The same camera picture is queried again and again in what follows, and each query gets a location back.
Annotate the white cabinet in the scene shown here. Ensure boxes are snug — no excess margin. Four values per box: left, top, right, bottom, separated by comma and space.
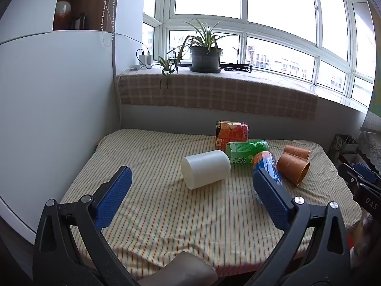
0, 30, 122, 245

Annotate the black device on windowsill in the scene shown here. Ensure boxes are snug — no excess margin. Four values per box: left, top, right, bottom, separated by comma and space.
220, 62, 252, 73

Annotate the striped table cloth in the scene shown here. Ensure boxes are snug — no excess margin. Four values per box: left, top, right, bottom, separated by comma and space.
60, 129, 363, 275

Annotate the white power cable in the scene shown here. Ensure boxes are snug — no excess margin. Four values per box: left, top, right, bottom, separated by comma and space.
115, 67, 137, 129

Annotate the orange and blue bottle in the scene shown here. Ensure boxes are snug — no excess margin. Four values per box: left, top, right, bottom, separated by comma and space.
252, 151, 283, 204

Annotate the cardboard box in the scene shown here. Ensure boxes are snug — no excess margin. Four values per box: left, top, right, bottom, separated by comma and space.
329, 134, 359, 164

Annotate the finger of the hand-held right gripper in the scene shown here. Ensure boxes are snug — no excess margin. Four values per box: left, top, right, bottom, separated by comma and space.
354, 162, 381, 185
338, 163, 366, 189

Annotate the white cup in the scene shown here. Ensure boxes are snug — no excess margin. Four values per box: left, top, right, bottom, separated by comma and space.
180, 150, 231, 189

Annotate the white window frame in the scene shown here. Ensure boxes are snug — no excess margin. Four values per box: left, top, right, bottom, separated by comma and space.
142, 0, 377, 108

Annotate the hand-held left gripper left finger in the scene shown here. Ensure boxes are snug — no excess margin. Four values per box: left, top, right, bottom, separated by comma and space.
33, 166, 140, 286

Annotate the black plant saucer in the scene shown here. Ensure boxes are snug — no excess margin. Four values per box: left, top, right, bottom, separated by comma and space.
189, 65, 222, 74

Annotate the potted spider plant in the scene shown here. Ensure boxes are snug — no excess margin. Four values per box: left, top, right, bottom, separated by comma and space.
167, 19, 239, 70

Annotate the red snack bag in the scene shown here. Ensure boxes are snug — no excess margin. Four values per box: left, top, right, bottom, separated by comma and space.
216, 120, 249, 151

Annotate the bead blind cord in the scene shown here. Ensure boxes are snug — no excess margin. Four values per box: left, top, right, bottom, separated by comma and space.
89, 0, 115, 47

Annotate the person's knee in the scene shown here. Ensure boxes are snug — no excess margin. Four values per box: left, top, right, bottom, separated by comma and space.
138, 251, 218, 286

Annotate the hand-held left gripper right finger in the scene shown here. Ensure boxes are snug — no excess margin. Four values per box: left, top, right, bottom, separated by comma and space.
244, 168, 352, 286

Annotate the green tea bottle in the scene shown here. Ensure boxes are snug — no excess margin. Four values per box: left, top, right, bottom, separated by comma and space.
225, 140, 270, 165

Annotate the dark small bottle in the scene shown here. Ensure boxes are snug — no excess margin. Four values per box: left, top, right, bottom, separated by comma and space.
71, 12, 87, 31

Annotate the white and red vase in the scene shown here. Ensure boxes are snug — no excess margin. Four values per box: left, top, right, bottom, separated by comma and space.
55, 0, 72, 31

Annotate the small spider plant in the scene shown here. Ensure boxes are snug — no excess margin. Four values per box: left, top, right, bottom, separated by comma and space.
157, 54, 183, 89

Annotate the wooden wall shelf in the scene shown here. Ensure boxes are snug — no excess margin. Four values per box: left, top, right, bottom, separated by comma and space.
53, 0, 120, 34

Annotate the white lace cloth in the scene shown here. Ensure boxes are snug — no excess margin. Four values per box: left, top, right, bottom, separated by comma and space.
356, 130, 381, 174

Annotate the checked windowsill cloth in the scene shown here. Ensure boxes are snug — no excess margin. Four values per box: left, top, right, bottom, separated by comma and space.
117, 67, 319, 121

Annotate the orange cup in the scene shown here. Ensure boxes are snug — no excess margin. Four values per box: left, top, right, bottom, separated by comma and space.
276, 153, 311, 185
283, 145, 312, 160

